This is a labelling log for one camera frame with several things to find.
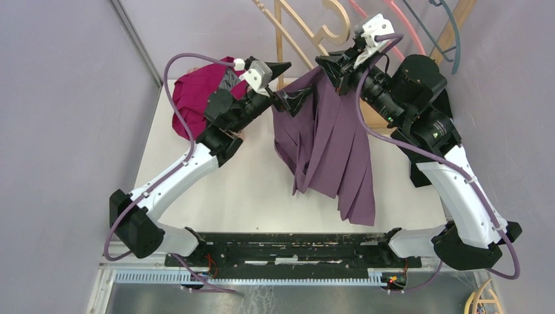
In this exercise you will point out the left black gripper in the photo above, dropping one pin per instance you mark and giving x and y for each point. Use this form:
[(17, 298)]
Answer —
[(294, 100)]

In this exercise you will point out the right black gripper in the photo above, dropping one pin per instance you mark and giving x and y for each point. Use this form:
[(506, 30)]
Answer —
[(336, 64)]

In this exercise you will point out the wooden hanger on floor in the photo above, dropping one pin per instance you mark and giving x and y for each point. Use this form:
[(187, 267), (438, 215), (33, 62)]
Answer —
[(483, 300)]

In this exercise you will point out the wooden clothes rack frame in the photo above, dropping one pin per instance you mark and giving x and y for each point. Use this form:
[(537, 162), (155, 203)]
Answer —
[(372, 119)]

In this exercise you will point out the purple pleated skirt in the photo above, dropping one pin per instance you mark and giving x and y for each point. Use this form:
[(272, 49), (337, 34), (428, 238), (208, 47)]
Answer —
[(326, 148)]

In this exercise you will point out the blue-grey plastic hanger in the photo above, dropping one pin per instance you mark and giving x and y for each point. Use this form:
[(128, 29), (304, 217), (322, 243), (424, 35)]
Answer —
[(446, 44)]

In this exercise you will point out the magenta skirt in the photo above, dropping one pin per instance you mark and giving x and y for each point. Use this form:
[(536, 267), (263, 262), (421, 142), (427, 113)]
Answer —
[(192, 91)]

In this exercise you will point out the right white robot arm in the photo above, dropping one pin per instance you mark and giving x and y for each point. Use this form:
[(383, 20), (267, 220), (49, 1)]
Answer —
[(414, 103)]

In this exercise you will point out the pink plastic hanger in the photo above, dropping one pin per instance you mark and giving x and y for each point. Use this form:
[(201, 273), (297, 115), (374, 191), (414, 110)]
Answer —
[(403, 30)]

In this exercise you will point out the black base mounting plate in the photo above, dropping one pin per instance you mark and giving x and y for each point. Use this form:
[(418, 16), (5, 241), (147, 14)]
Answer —
[(295, 256)]

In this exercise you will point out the black floral garment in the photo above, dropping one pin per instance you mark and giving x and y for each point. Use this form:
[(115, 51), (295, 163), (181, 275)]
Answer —
[(433, 129)]

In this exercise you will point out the beige wooden hanger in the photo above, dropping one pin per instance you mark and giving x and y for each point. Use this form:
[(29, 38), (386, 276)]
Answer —
[(315, 37)]

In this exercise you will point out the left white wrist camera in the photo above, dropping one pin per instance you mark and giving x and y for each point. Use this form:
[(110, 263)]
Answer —
[(256, 73)]

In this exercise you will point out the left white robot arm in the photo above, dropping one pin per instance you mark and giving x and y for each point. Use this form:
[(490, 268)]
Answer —
[(134, 216)]

